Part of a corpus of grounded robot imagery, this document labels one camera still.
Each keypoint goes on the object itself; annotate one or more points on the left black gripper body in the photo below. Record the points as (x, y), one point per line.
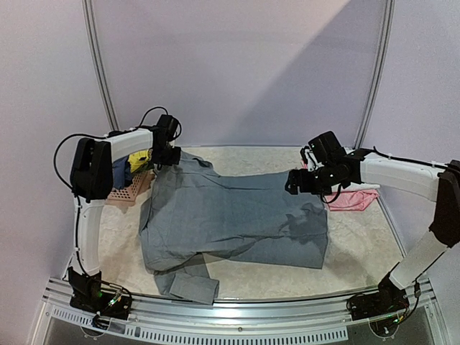
(165, 156)

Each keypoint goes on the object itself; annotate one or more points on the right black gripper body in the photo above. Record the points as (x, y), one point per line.
(295, 181)

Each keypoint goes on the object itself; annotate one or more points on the grey blue button shirt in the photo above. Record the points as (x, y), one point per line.
(194, 211)

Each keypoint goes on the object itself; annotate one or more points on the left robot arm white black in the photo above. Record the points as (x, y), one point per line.
(91, 181)

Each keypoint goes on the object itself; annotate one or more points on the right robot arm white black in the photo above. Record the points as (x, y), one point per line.
(420, 199)

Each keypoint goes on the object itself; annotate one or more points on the pink plastic laundry basket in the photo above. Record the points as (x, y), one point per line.
(127, 197)

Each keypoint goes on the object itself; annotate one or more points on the yellow garment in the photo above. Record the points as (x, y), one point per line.
(138, 160)

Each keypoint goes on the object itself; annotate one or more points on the white folded shirt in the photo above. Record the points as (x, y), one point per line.
(364, 186)

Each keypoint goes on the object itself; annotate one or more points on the pink folded garment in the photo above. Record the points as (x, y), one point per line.
(357, 200)

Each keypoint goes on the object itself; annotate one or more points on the navy blue garment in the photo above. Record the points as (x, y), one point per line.
(122, 176)

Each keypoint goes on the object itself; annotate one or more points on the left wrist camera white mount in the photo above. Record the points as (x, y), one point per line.
(169, 124)

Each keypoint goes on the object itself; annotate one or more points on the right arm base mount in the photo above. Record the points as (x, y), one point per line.
(387, 299)

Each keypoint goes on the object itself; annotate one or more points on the aluminium front rail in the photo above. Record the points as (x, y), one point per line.
(153, 320)

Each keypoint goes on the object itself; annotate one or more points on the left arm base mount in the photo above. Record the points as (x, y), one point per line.
(94, 295)

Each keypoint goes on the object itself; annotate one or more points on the left aluminium corner post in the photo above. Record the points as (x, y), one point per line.
(98, 63)

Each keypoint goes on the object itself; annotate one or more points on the aluminium corner post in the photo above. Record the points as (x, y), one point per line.
(98, 63)
(377, 71)

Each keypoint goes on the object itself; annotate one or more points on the right aluminium corner post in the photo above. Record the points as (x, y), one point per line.
(377, 71)

